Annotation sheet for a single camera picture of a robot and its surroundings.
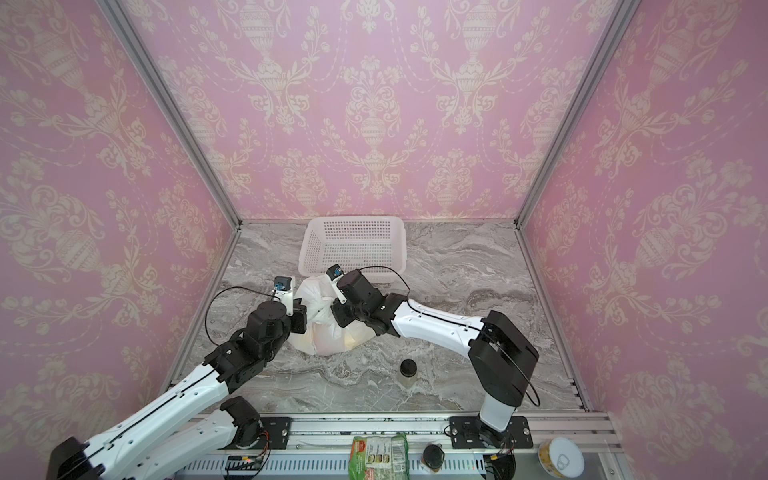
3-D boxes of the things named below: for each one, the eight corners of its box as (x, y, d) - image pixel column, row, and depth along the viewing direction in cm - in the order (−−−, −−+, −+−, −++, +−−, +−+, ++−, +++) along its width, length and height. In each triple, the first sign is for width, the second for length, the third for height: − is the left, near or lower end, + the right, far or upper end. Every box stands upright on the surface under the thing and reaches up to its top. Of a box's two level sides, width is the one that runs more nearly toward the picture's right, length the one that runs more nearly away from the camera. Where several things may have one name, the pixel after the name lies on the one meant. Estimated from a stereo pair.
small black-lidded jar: (399, 387, 83) (400, 376, 75) (399, 371, 86) (400, 358, 78) (414, 387, 83) (417, 376, 75) (414, 371, 86) (416, 358, 78)
